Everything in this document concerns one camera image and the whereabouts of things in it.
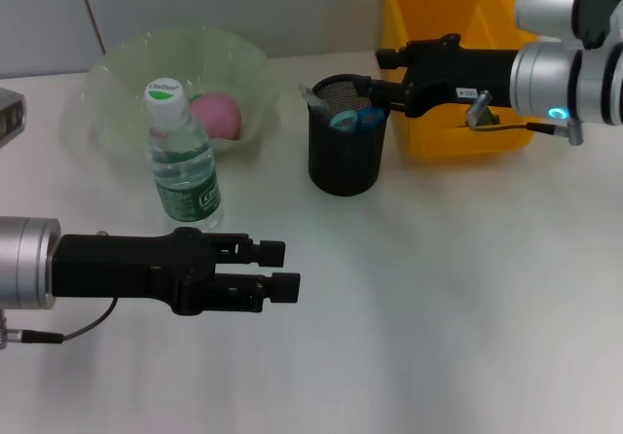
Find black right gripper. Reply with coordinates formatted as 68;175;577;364
359;33;521;119

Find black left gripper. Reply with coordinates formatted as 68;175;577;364
51;227;287;317

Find blue child scissors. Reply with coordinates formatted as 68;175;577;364
328;106;386;134

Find grey and white pen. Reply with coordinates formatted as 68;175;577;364
297;83;333;120

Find clear water bottle green label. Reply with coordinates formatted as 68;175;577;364
144;79;226;234

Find green plastic wrapper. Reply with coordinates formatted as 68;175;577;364
457;106;502;128

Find pink toy peach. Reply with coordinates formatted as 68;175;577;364
188;91;243;141

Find black mesh pen holder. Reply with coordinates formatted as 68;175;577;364
306;73;390;198

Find translucent green plastic fruit bowl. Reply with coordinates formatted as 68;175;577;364
87;24;282;161

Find yellow plastic bin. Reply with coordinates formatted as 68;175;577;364
379;0;544;159

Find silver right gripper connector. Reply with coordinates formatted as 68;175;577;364
465;90;494;128

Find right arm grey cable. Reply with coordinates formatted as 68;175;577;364
464;117;585;147

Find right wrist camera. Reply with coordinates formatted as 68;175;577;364
513;0;623;51

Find left arm cable with plug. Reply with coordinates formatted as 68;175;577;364
0;297;119;350

